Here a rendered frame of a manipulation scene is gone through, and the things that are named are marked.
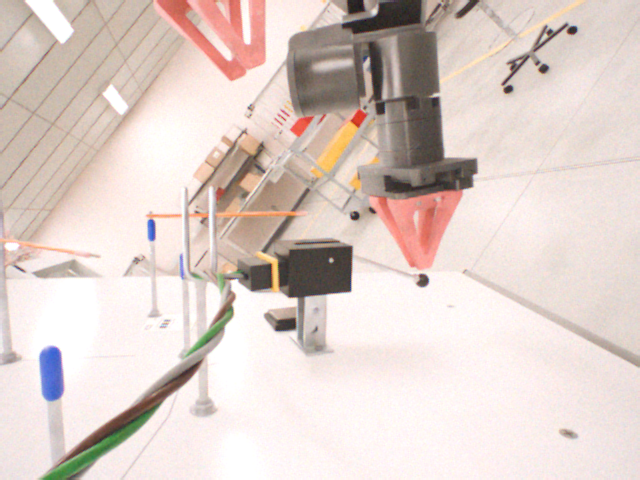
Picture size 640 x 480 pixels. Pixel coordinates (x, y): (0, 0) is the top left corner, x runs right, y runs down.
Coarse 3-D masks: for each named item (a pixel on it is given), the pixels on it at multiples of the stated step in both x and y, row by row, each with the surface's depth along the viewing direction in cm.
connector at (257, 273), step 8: (256, 256) 38; (272, 256) 38; (280, 256) 38; (240, 264) 37; (248, 264) 35; (256, 264) 35; (264, 264) 35; (280, 264) 36; (248, 272) 35; (256, 272) 35; (264, 272) 35; (280, 272) 36; (240, 280) 37; (248, 280) 35; (256, 280) 35; (264, 280) 35; (272, 280) 36; (280, 280) 36; (248, 288) 35; (256, 288) 35; (264, 288) 35
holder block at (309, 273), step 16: (288, 240) 39; (304, 240) 39; (320, 240) 40; (336, 240) 40; (288, 256) 36; (304, 256) 36; (320, 256) 36; (336, 256) 37; (288, 272) 36; (304, 272) 36; (320, 272) 37; (336, 272) 37; (288, 288) 36; (304, 288) 36; (320, 288) 37; (336, 288) 37
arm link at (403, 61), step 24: (360, 48) 38; (384, 48) 37; (408, 48) 36; (432, 48) 37; (360, 72) 38; (384, 72) 37; (408, 72) 37; (432, 72) 37; (360, 96) 40; (384, 96) 38; (408, 96) 38
